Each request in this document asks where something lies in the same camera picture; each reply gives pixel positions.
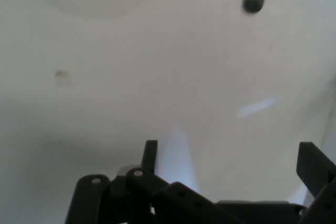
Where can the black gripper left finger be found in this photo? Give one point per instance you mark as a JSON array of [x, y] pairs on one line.
[[136, 197]]

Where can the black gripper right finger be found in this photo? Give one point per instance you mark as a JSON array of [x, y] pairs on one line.
[[312, 166]]

